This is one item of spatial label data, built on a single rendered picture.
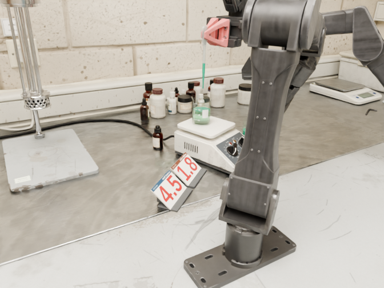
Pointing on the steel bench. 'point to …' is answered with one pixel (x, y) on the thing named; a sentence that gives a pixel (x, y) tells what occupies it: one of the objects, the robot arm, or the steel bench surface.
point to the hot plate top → (209, 131)
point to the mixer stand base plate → (46, 160)
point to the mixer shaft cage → (39, 96)
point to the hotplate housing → (204, 149)
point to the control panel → (231, 146)
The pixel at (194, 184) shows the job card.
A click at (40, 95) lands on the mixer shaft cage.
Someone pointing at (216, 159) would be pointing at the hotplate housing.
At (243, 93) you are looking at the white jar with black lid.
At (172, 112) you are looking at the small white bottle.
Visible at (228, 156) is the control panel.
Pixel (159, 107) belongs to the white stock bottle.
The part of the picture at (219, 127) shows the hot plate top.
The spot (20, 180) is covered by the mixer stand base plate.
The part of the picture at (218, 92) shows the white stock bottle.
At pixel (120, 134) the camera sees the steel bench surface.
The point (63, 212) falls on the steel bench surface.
